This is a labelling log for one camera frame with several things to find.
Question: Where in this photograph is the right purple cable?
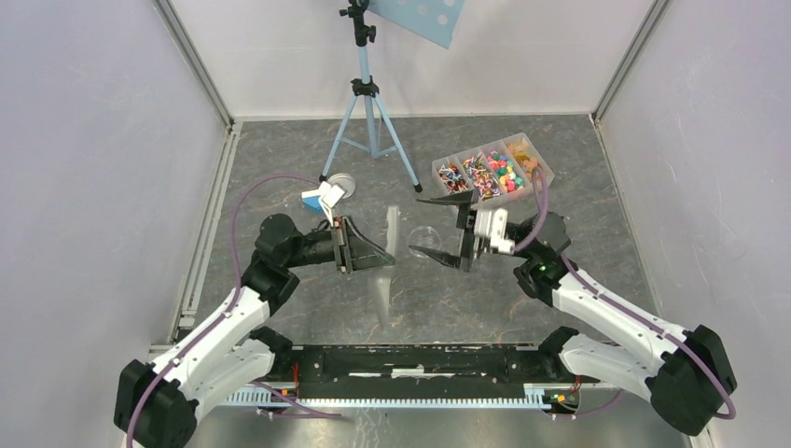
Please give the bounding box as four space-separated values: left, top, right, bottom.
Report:
512 165 738 422

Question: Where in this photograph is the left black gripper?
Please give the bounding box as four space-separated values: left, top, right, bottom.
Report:
284 215 395 273

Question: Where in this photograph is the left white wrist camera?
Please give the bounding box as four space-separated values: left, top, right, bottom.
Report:
318 181 346 221

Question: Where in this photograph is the blue white toy block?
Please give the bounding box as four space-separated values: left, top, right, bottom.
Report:
301 189 324 214

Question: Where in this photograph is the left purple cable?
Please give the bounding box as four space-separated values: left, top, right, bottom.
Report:
126 174 323 448

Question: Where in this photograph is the light blue perforated board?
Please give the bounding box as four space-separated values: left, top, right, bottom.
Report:
368 0 465 49

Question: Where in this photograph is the purple cable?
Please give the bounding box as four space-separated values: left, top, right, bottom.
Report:
512 165 738 422
126 174 323 448

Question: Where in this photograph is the round metal lid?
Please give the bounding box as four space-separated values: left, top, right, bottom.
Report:
327 173 356 200

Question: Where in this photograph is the light blue tripod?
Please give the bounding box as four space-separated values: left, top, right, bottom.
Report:
318 0 423 193

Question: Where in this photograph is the clear compartment candy tray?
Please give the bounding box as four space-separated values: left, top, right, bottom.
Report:
431 133 555 208

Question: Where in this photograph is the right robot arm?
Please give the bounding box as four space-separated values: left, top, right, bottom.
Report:
421 190 737 436

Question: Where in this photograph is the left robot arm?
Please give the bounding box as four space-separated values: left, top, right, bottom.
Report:
113 208 398 447

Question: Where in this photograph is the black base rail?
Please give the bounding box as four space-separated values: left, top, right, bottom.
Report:
259 343 595 401

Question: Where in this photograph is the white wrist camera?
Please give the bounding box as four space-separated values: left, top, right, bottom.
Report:
318 181 346 221
474 208 515 255

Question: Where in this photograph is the clear round jar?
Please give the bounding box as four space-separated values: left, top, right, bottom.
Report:
408 226 442 259

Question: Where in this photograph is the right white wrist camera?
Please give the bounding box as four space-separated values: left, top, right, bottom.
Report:
474 208 515 255

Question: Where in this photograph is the clear plastic scoop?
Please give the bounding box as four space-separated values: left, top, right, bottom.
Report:
369 205 399 327

